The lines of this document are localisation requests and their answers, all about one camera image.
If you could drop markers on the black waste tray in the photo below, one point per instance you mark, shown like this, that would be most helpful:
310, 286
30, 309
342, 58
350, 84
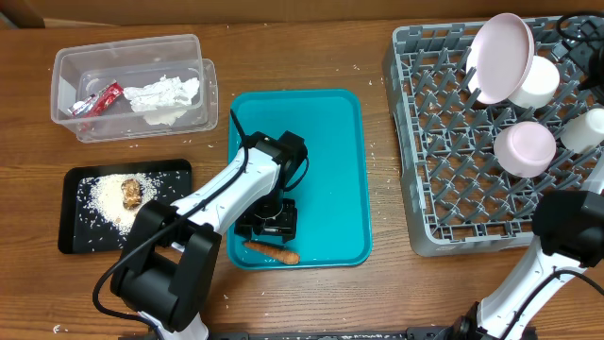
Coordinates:
81, 231

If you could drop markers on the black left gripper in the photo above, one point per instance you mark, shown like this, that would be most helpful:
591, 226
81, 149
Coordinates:
286, 226

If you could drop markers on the white cup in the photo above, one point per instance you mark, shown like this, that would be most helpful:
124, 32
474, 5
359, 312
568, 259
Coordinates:
585, 132

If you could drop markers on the teal plastic tray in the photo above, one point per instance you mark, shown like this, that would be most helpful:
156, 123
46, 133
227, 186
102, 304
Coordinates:
332, 198

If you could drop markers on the large white plate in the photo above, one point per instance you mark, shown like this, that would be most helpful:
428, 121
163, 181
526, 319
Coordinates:
500, 55

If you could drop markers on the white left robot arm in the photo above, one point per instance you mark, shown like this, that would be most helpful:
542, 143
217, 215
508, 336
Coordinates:
166, 267

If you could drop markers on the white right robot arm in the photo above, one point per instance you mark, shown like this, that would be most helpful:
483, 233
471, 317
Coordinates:
568, 225

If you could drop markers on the clear plastic bin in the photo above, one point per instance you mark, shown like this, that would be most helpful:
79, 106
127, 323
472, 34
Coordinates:
84, 70

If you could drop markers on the white napkin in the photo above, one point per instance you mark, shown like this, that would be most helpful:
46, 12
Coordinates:
159, 100

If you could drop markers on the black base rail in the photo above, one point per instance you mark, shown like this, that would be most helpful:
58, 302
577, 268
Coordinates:
415, 333

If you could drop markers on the pile of rice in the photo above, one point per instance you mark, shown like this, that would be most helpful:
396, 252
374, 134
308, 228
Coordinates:
106, 199

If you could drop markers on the red snack wrapper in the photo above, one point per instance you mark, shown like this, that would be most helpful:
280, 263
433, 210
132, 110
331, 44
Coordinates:
96, 103

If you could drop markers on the brown food scrap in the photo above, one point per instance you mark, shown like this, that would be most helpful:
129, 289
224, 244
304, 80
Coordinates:
132, 194

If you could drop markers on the orange carrot piece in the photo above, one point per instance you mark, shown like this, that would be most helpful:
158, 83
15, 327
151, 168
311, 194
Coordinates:
279, 254

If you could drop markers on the grey dishwasher rack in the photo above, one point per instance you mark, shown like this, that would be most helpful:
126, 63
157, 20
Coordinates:
457, 198

